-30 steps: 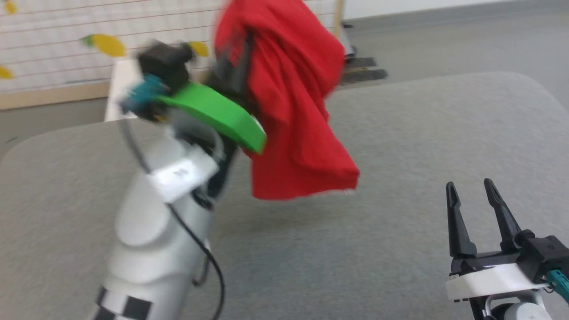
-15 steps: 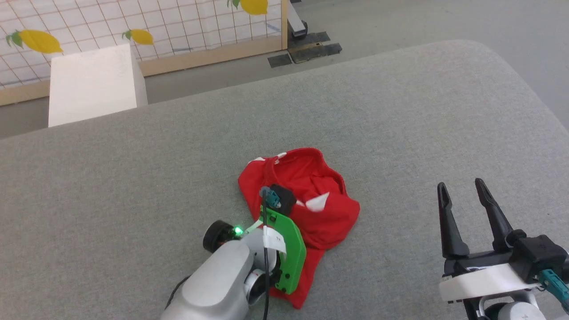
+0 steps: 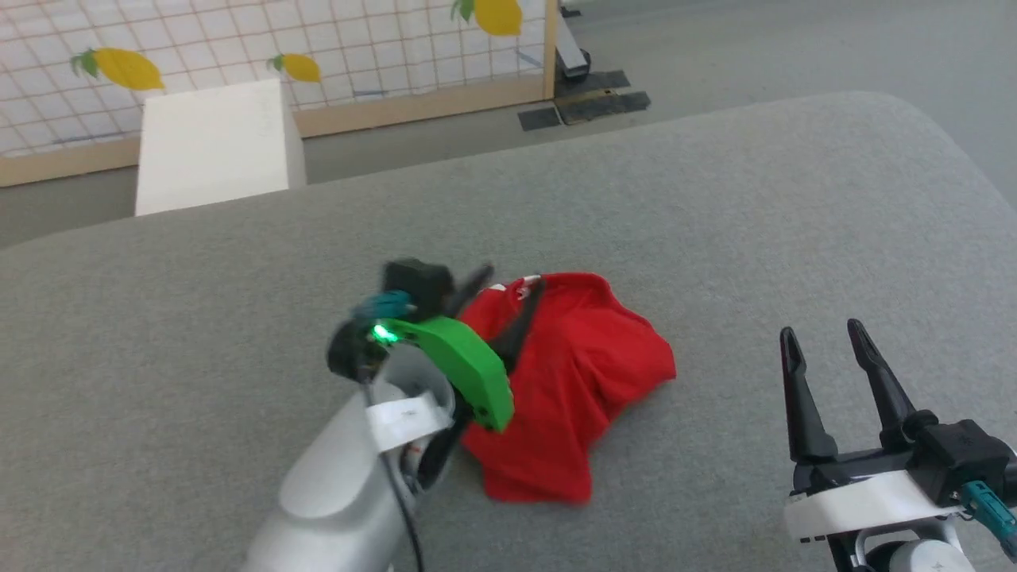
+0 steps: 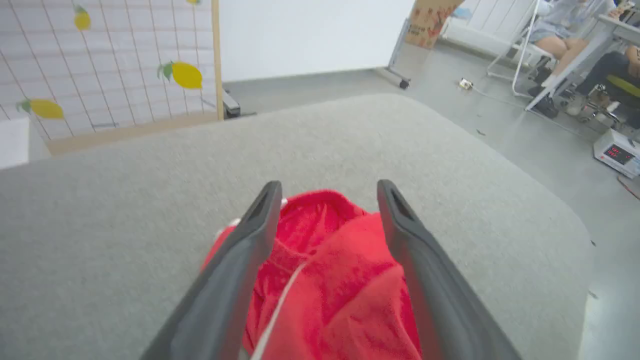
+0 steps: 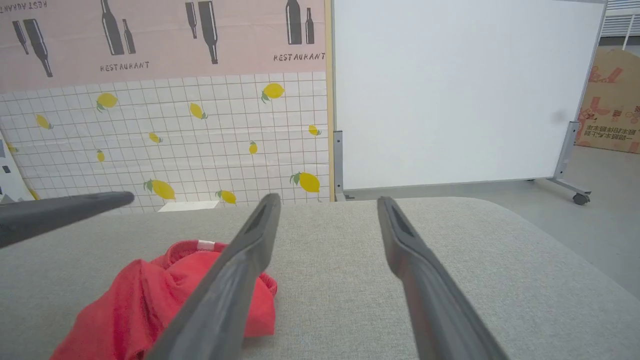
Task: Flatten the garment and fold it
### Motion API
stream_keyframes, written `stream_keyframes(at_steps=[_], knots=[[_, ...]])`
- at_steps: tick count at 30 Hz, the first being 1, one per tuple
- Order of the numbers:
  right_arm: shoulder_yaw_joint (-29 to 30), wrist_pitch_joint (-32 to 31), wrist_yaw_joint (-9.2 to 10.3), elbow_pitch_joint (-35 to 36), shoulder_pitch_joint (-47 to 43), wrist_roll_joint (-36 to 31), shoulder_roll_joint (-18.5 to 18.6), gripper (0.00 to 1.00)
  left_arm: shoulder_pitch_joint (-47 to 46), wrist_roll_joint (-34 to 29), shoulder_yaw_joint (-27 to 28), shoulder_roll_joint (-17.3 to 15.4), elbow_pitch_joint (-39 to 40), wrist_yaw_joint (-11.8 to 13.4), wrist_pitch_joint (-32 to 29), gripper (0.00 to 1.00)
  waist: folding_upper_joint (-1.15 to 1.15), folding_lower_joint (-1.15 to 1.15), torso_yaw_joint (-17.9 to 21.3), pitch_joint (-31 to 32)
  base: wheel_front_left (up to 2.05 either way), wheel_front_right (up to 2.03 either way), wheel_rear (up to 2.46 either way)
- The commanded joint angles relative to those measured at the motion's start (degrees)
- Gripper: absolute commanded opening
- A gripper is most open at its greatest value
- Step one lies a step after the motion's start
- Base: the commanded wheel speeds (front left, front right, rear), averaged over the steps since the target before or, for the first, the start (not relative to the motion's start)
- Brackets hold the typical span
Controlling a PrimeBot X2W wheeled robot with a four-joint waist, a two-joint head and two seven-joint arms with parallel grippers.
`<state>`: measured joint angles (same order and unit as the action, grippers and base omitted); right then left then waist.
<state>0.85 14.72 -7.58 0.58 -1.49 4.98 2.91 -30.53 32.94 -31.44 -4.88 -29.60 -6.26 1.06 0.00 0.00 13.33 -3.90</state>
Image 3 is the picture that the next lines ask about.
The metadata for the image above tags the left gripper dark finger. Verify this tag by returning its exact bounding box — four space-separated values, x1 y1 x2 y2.
450 265 496 319
493 279 547 371

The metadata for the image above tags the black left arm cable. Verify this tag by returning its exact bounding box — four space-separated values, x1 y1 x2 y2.
359 369 426 572

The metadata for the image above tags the grey metal stand foot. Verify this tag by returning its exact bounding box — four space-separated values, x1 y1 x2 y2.
555 6 594 81

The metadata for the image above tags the teal left camera connector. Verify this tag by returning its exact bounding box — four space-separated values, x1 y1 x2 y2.
353 292 415 323

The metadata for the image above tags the small black floor mat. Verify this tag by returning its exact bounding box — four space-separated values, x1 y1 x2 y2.
518 106 563 133

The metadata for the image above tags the teal camera connector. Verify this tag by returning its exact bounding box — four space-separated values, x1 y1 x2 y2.
957 480 1017 562
353 292 415 323

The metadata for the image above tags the grid partition panel wooden frame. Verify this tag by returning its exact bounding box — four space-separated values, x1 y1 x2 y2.
0 0 560 189

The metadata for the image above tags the white rectangular box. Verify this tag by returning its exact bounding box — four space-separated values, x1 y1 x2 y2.
133 78 309 218

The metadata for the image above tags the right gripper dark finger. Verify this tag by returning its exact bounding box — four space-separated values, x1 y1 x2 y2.
846 318 939 450
779 326 840 465

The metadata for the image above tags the grey fabric sofa seat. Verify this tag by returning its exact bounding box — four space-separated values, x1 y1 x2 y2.
0 91 1017 572

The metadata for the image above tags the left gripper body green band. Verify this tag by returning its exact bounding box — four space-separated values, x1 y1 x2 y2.
372 315 516 435

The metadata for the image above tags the teal right camera connector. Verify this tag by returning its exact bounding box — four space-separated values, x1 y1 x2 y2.
957 480 1017 562

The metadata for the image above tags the red garment white waistband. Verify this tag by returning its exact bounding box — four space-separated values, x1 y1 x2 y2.
456 272 679 506

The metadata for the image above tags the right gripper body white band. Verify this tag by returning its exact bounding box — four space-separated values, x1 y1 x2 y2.
783 448 967 546

